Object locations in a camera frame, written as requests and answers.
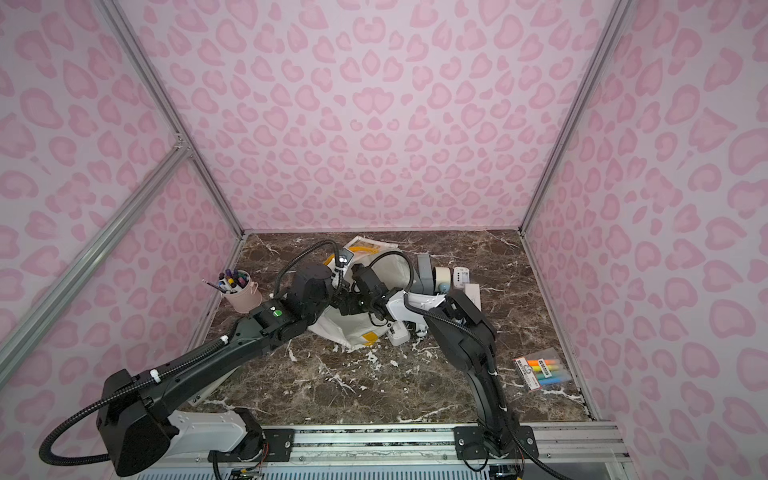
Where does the aluminium corner frame post right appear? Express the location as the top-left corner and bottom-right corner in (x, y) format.
(519, 0), (636, 237)

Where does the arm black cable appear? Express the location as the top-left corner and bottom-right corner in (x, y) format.
(365, 249), (571, 480)
(38, 239), (346, 467)

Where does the highlighter marker pack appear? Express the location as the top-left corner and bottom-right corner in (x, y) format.
(514, 348), (572, 391)

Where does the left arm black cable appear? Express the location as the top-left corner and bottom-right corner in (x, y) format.
(38, 239), (346, 467)

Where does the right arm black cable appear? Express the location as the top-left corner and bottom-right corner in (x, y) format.
(365, 249), (571, 480)

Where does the white canvas tote bag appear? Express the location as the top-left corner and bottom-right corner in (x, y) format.
(309, 236), (410, 350)

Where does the aluminium diagonal frame bar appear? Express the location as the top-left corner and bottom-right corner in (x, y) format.
(1, 142), (190, 385)

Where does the white square alarm clock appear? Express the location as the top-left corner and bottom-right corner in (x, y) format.
(464, 283), (482, 310)

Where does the aluminium corner frame post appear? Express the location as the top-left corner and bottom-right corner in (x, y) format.
(519, 0), (636, 237)
(95, 0), (246, 239)

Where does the pink pen holder cup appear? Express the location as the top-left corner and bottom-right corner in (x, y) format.
(202, 269), (263, 314)

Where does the aluminium corner frame post left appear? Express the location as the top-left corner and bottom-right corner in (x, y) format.
(95, 0), (246, 239)

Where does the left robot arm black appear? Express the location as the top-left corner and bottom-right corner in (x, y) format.
(96, 264), (345, 477)

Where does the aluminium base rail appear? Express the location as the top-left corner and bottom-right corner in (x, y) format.
(110, 423), (637, 480)

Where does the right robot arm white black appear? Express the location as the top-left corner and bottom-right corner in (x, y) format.
(331, 264), (517, 458)

